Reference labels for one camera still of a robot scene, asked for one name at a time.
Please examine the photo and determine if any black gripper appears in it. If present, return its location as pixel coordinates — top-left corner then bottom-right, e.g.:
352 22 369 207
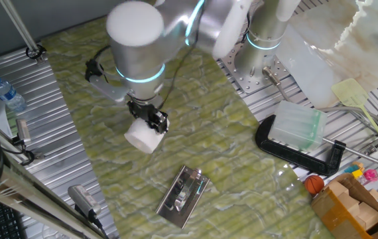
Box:
127 98 169 134

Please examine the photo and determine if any shiny metal roll holder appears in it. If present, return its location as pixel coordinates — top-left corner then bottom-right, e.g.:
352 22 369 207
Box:
155 165 210 229

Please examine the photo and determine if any green marble pattern mat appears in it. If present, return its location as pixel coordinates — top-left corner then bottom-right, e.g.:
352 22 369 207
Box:
41 13 336 239

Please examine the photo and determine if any black C-clamp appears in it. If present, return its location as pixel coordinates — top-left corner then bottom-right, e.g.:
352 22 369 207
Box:
255 114 378 177

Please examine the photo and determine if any translucent plastic box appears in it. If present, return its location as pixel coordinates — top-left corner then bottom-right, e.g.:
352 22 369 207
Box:
267 100 328 153

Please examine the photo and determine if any clear water bottle blue cap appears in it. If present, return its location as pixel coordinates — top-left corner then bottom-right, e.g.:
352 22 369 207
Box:
0 74 28 113

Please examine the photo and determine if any small toy basketball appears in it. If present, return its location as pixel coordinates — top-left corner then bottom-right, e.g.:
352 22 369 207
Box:
304 175 326 196

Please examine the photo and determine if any white marble pattern sheet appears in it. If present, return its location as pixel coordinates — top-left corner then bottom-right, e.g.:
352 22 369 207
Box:
275 0 378 109

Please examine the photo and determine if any wooden block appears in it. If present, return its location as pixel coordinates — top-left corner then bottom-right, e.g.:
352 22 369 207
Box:
336 192 359 214
326 181 351 200
357 202 378 230

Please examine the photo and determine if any yellow-green plastic spatula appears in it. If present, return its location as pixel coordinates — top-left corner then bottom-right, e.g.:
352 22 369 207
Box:
330 78 378 167

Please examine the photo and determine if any brown cardboard box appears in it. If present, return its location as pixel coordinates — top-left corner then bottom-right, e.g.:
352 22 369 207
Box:
310 172 378 239

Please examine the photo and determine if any pink plastic toy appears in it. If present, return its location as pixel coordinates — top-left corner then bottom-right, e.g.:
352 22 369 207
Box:
357 168 378 185

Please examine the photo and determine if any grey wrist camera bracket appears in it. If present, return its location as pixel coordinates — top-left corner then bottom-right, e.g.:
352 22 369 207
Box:
88 74 131 104

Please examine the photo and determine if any black cable clamp knob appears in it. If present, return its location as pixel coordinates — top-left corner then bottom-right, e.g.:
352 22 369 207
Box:
85 59 105 82

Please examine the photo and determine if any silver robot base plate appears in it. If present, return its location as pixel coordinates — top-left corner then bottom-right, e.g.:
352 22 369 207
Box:
220 42 291 94

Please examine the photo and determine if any large silver ridged camera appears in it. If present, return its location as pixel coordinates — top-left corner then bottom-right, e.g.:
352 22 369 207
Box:
68 185 102 215

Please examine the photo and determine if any black camera cable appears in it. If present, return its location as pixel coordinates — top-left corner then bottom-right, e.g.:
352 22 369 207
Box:
88 210 110 239

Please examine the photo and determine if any grey cable with connector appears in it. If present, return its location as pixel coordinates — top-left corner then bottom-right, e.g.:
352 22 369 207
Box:
262 66 292 102

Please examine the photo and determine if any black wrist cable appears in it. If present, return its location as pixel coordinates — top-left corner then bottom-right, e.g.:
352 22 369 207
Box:
85 0 253 110

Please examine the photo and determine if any small silver ridged camera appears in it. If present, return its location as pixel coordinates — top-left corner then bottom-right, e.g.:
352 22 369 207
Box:
15 118 32 144

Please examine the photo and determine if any metal camera mount with ties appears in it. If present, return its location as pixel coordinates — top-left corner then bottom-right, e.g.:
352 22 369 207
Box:
9 135 46 167

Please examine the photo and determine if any metal camera pole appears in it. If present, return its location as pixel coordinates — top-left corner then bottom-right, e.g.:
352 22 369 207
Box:
0 0 47 64

